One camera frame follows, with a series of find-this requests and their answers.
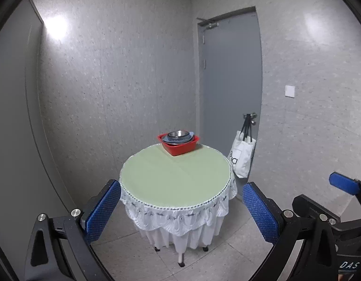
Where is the red plastic basin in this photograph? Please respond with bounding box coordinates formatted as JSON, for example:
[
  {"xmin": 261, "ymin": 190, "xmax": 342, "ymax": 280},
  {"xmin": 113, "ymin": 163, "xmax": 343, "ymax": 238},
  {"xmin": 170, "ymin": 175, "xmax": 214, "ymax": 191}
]
[{"xmin": 157, "ymin": 134, "xmax": 199, "ymax": 156}]

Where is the medium steel bowl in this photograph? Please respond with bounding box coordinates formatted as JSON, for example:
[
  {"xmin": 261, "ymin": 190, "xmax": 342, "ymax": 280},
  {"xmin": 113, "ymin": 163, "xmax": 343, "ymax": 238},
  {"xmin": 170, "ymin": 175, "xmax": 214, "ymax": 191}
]
[{"xmin": 167, "ymin": 130, "xmax": 190, "ymax": 140}]

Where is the blue plastic plate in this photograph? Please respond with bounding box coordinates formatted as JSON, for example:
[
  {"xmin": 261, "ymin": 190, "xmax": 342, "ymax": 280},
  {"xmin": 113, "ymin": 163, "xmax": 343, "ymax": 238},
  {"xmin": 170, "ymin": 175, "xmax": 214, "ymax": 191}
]
[{"xmin": 161, "ymin": 131, "xmax": 194, "ymax": 146}]

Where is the white tote bag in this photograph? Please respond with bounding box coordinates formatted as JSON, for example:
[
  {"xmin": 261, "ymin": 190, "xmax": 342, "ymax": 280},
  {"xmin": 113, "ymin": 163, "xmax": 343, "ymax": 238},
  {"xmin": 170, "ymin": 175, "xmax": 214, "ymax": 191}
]
[{"xmin": 229, "ymin": 119, "xmax": 256, "ymax": 178}]

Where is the white swivel table base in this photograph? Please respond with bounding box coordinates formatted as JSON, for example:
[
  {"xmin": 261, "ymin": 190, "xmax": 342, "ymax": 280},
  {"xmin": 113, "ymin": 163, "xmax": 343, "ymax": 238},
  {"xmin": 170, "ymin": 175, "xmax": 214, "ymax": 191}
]
[{"xmin": 154, "ymin": 245, "xmax": 210, "ymax": 268}]

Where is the grey door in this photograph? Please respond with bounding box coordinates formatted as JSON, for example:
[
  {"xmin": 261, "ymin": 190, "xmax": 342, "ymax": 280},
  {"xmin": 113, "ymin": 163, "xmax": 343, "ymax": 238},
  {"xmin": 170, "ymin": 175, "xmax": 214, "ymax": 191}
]
[{"xmin": 197, "ymin": 6, "xmax": 262, "ymax": 155}]

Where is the door closer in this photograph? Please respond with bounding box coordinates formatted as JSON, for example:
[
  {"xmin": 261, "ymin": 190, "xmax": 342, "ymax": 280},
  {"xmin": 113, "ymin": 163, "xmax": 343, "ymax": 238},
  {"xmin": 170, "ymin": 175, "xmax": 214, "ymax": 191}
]
[{"xmin": 196, "ymin": 17, "xmax": 219, "ymax": 29}]

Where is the metal door handle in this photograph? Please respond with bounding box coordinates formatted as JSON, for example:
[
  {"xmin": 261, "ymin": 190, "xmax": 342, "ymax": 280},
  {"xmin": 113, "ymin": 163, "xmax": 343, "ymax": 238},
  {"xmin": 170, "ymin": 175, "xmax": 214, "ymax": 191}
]
[{"xmin": 243, "ymin": 113, "xmax": 257, "ymax": 126}]

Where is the white wall switch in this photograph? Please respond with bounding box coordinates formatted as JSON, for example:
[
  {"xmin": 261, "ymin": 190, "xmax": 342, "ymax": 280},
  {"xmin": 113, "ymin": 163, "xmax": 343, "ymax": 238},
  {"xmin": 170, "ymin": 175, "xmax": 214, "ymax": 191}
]
[{"xmin": 285, "ymin": 85, "xmax": 295, "ymax": 98}]

